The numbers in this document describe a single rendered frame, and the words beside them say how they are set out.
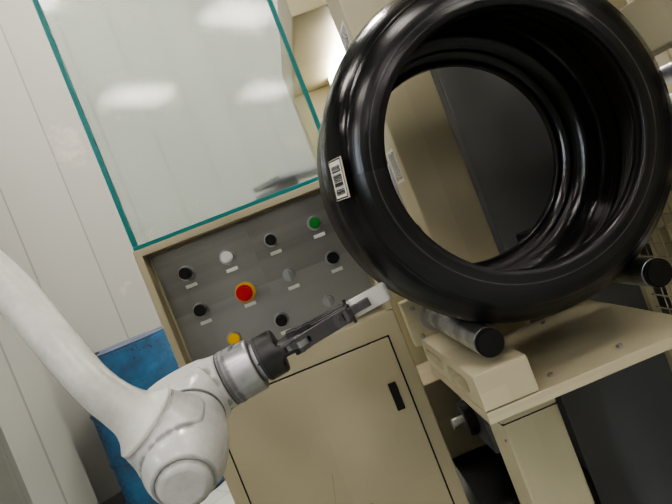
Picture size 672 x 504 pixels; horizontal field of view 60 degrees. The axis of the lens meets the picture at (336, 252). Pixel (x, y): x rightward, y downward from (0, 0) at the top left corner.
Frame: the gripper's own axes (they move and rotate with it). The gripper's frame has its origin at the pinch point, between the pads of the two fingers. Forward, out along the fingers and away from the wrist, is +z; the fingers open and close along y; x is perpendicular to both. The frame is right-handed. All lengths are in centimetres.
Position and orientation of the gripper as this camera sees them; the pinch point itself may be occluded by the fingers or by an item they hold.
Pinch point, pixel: (368, 299)
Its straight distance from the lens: 95.4
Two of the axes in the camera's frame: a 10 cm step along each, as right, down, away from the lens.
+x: 4.8, 8.8, 0.4
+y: -0.7, -0.1, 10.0
